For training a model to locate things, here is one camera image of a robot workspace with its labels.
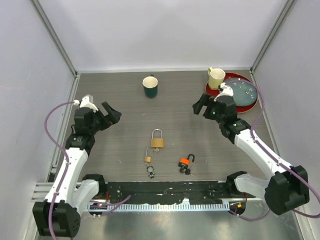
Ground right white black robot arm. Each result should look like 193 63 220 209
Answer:
192 93 310 216

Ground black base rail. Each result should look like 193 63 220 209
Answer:
77 179 257 205

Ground orange black padlock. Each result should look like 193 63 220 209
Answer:
178 153 195 169

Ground keys with panda keychain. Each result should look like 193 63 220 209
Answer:
146 164 155 179

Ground blue ceramic plate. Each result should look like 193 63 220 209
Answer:
224 77 258 107

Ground small brass long-shackle padlock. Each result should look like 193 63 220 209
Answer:
144 147 152 164

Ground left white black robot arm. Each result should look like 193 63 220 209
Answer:
32 97 122 240

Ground white slotted cable duct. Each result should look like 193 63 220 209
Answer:
86 202 230 212

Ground large brass padlock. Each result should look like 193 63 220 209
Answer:
150 128 164 149

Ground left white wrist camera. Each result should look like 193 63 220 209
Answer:
79 94 99 113

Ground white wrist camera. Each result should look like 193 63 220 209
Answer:
79 94 99 113
213 82 234 102

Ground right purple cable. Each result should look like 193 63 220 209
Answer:
226 80 320 221

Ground yellow mug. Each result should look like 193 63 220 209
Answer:
207 67 226 90

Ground dark green mug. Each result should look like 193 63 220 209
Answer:
142 74 158 99

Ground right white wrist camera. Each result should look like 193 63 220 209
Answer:
213 82 234 102

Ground red round tray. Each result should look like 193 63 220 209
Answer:
205 72 259 115

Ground black-headed keys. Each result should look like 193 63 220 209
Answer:
179 166 195 177

